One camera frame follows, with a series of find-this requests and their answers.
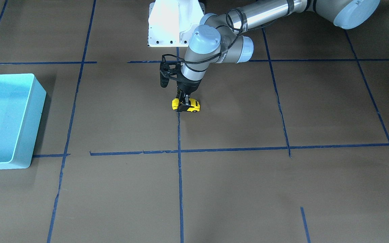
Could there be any light blue plastic bin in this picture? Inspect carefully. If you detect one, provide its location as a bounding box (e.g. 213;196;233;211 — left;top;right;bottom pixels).
0;73;46;170

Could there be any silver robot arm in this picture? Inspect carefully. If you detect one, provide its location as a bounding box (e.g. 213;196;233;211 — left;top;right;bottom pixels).
160;0;380;112

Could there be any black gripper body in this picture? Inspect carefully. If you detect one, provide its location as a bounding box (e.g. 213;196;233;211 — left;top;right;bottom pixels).
176;77;202;98

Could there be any white pillar with base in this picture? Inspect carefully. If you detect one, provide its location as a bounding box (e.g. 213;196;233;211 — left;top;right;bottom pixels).
147;0;205;48

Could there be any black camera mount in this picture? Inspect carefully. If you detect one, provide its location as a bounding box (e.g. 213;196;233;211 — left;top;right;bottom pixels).
159;54;182;88

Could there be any yellow beetle toy car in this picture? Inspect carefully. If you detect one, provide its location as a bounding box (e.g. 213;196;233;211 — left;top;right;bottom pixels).
172;98;201;112

